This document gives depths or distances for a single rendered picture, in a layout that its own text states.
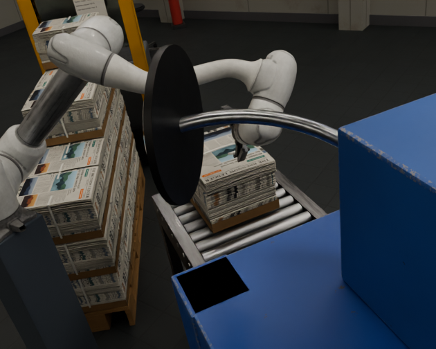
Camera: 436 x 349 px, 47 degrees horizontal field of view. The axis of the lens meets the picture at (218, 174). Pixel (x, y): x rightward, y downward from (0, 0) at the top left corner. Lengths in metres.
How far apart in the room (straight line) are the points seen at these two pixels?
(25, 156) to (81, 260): 0.75
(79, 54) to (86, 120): 1.27
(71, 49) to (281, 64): 0.59
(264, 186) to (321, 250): 1.25
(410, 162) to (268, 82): 1.06
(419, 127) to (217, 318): 0.29
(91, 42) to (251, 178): 0.75
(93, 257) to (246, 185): 0.94
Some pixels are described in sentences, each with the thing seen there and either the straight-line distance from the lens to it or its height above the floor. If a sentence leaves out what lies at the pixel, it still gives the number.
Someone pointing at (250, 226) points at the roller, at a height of 0.80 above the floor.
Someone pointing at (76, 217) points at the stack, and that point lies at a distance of 2.32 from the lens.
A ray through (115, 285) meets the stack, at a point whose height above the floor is 0.30.
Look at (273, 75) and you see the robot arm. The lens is 1.47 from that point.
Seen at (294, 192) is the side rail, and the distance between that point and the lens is 2.06.
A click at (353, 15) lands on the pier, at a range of 6.46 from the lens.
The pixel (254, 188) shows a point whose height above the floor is 0.94.
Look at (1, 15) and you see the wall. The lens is 9.69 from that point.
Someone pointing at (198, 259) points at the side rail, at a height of 0.80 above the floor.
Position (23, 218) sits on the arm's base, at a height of 1.02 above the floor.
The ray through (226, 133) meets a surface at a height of 1.03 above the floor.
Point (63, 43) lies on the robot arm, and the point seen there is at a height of 1.62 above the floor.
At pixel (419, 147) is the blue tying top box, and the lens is 0.46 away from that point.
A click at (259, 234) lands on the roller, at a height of 0.80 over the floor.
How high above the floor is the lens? 1.98
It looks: 32 degrees down
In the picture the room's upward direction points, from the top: 10 degrees counter-clockwise
